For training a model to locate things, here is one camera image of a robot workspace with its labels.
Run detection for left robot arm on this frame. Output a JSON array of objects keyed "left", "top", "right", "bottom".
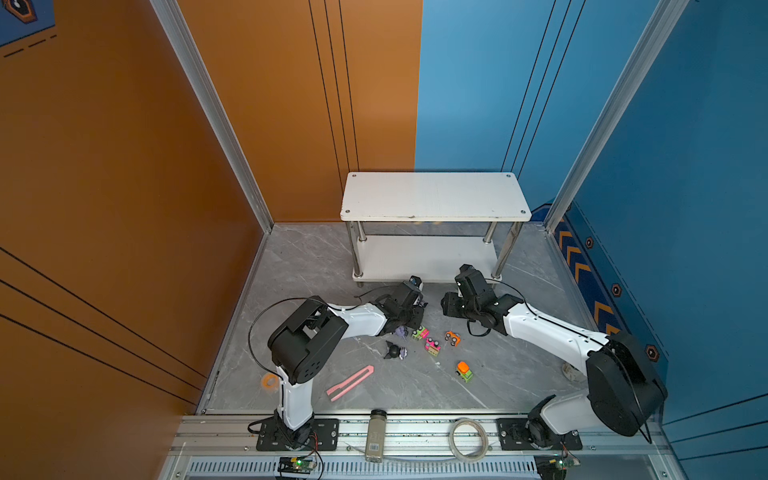
[{"left": 267, "top": 276, "right": 425, "bottom": 443}]

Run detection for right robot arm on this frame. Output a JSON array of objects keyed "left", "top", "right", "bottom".
[{"left": 441, "top": 264, "right": 668, "bottom": 449}]

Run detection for white two-tier shelf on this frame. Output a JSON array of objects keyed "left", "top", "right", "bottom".
[{"left": 340, "top": 172, "right": 532, "bottom": 283}]

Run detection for orange toy car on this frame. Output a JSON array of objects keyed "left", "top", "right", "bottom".
[{"left": 444, "top": 331, "right": 461, "bottom": 347}]

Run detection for orange green toy truck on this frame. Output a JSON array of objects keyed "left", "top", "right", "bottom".
[{"left": 456, "top": 361, "right": 474, "bottom": 383}]

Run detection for pink plastic tongs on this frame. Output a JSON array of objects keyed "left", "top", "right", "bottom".
[{"left": 326, "top": 365, "right": 375, "bottom": 402}]

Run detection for clear plastic bottle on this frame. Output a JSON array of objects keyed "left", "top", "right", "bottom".
[{"left": 364, "top": 409, "right": 387, "bottom": 463}]

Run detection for orange tape roll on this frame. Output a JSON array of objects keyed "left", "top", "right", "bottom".
[{"left": 261, "top": 373, "right": 280, "bottom": 391}]

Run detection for right circuit board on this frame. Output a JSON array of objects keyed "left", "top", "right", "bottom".
[{"left": 534, "top": 456, "right": 580, "bottom": 480}]

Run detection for circuit board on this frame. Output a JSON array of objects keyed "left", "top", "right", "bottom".
[
  {"left": 277, "top": 456, "right": 319, "bottom": 478},
  {"left": 534, "top": 456, "right": 580, "bottom": 480}
]

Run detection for left circuit board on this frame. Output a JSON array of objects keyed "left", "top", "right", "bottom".
[{"left": 277, "top": 456, "right": 319, "bottom": 478}]

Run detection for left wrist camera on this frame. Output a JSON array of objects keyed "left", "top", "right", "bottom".
[{"left": 409, "top": 275, "right": 423, "bottom": 289}]

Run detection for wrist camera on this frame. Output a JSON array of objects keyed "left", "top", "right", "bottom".
[
  {"left": 459, "top": 264, "right": 475, "bottom": 277},
  {"left": 409, "top": 275, "right": 423, "bottom": 289}
]

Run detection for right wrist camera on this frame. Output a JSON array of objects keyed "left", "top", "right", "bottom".
[{"left": 459, "top": 264, "right": 475, "bottom": 277}]

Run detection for coiled white cable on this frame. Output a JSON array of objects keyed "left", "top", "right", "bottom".
[{"left": 448, "top": 417, "right": 491, "bottom": 463}]

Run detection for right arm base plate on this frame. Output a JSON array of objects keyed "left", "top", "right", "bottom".
[{"left": 496, "top": 417, "right": 583, "bottom": 451}]

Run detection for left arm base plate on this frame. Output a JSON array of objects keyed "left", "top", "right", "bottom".
[{"left": 249, "top": 416, "right": 339, "bottom": 452}]

